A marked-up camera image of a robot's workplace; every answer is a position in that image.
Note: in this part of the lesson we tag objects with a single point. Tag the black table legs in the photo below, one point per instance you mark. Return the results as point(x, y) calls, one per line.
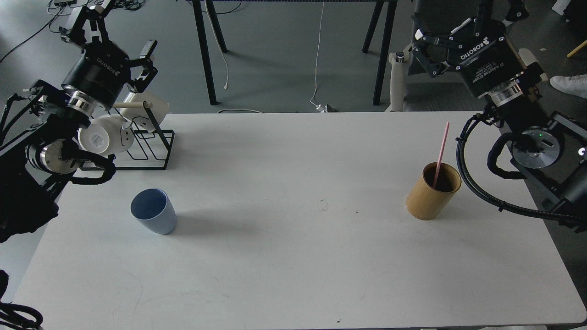
point(389, 18)
point(199, 7)

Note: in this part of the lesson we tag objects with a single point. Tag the blue cup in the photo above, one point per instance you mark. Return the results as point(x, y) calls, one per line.
point(153, 208)

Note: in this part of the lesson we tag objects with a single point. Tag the white mug on rack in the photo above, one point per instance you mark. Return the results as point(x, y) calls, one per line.
point(107, 135)

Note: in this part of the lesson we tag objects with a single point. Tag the white mug behind rack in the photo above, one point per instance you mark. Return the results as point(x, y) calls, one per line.
point(151, 109)

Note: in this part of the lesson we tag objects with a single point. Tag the black table legs right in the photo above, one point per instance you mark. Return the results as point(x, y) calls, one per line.
point(389, 18)

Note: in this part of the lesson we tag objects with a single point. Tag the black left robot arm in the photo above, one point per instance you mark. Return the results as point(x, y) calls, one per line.
point(39, 154)

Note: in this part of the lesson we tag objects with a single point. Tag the white shoe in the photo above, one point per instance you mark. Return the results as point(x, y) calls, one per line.
point(576, 85)

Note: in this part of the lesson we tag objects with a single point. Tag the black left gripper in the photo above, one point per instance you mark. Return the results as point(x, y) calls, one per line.
point(103, 67)

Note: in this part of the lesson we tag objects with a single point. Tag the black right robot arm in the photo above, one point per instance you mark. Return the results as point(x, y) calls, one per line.
point(532, 141)

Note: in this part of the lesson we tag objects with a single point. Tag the black wire mug rack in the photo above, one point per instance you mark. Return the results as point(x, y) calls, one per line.
point(150, 151)

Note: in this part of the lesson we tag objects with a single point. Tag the bamboo wooden cup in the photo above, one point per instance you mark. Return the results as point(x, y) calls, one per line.
point(428, 197)

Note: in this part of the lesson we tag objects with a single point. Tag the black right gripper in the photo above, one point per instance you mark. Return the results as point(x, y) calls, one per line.
point(478, 48)

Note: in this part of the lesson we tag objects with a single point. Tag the grey office chair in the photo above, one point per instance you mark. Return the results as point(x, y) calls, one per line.
point(413, 89)

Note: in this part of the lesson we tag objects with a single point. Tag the pink chopstick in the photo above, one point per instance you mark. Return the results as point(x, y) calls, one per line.
point(440, 156)

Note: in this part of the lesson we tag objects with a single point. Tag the black table legs left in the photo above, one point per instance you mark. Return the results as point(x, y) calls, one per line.
point(199, 7)

